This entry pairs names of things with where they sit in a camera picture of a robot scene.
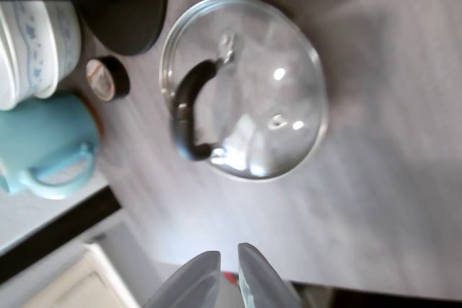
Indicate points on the white cabinet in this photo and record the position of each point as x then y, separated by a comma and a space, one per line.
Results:
72, 286

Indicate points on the taped gripper left finger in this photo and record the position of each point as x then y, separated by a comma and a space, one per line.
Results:
187, 282

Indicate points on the white bowl with blue print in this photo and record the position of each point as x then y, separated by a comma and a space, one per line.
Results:
36, 52

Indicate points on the dark grey round stand base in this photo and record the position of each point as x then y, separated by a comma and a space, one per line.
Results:
133, 23

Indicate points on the taped gripper right finger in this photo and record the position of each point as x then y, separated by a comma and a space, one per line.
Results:
263, 282

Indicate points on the teal mug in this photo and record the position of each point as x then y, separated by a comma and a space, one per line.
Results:
43, 131

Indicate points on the black tape roll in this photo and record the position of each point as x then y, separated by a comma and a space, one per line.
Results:
121, 77

